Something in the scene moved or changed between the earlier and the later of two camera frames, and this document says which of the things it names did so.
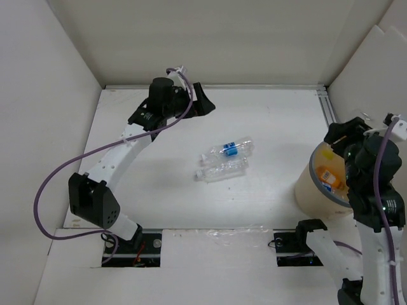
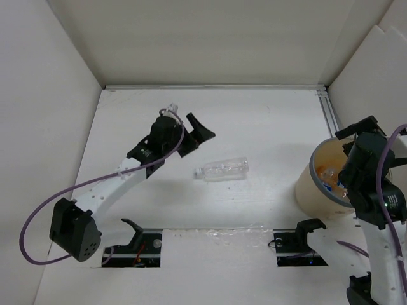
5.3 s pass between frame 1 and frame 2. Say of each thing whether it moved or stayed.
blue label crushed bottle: moved
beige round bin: stayed
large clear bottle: stayed
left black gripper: moved
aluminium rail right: stayed
